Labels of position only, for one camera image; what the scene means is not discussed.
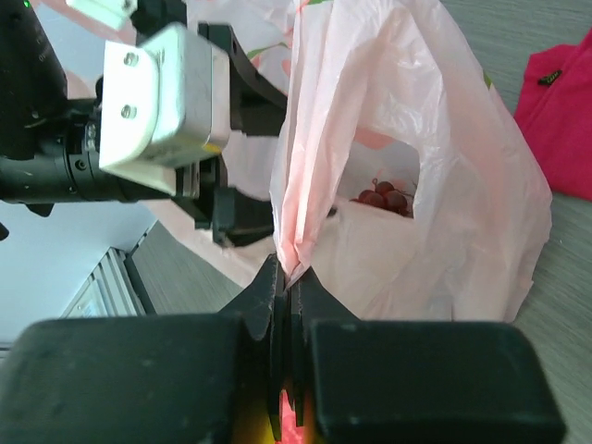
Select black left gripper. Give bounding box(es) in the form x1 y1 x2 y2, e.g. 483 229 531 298
173 22 288 248

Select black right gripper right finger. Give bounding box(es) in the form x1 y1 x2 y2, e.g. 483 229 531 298
290 271 567 443

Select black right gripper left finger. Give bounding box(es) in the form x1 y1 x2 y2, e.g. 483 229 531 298
1 256 284 443

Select pink plastic bag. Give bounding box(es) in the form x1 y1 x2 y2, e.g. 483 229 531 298
150 1 551 321

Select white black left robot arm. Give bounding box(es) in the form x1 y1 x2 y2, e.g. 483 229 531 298
1 1 287 247

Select dark red fake grapes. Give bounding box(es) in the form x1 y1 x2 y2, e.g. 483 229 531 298
350 177 414 218

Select red folded cloth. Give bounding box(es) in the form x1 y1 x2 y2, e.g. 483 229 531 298
514 33 591 201

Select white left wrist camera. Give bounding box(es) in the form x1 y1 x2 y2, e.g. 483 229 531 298
68 1 230 198

